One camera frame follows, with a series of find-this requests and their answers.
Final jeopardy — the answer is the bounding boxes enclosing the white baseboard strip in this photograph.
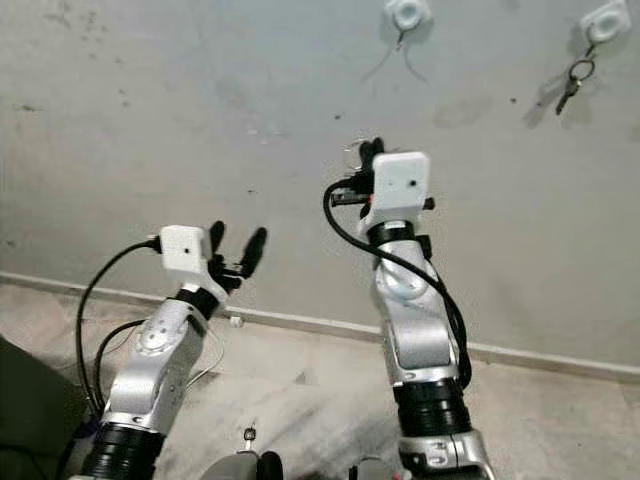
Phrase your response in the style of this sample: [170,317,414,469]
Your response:
[0,272,640,383]

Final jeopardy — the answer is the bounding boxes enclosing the dark keys on metal ring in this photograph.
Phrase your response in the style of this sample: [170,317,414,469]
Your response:
[555,58,597,116]

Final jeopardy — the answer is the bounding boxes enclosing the grey left robot leg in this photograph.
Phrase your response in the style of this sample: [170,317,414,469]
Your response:
[200,427,286,480]

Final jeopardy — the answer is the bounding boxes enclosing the thin white floor cable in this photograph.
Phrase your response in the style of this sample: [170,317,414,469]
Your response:
[185,318,227,391]

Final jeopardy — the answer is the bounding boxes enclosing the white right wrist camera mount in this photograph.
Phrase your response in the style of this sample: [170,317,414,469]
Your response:
[363,152,432,227]

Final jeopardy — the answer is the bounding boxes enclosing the grey robot leg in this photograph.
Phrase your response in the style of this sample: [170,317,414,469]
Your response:
[348,458,401,480]
[200,427,286,480]

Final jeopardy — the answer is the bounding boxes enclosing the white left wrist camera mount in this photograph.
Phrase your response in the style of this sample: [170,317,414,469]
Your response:
[160,226,214,293]

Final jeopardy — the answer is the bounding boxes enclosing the short black left arm cable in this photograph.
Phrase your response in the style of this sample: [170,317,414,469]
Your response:
[95,318,151,416]

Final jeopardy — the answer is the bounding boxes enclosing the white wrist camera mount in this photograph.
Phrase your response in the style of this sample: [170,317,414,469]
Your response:
[363,152,432,227]
[160,226,214,293]

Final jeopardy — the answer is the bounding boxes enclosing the white adhesive wall hook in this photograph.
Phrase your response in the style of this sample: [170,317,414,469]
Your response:
[384,0,433,49]
[580,0,633,61]

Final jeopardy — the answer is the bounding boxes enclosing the dark green sofa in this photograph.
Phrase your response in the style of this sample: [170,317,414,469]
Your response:
[0,335,89,480]

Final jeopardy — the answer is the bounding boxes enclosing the grey right robot leg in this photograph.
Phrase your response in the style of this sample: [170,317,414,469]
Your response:
[348,458,401,480]

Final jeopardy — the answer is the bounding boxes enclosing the silver metal key ring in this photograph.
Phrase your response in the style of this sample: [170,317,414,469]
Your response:
[342,140,365,167]

